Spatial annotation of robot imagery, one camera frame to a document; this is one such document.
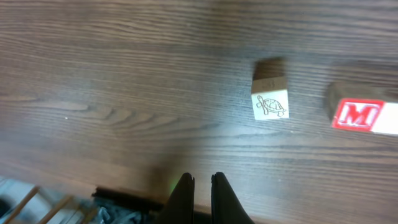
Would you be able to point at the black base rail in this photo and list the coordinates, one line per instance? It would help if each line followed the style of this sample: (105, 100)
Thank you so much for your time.
(126, 200)

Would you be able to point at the red M block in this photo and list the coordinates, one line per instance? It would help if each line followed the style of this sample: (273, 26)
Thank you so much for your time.
(357, 114)

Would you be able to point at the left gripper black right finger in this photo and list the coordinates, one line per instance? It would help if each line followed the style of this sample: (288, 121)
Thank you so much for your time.
(225, 206)

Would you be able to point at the white red-edged block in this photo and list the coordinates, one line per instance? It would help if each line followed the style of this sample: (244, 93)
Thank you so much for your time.
(270, 98)

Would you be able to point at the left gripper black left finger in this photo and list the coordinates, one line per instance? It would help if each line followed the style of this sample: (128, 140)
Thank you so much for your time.
(179, 207)

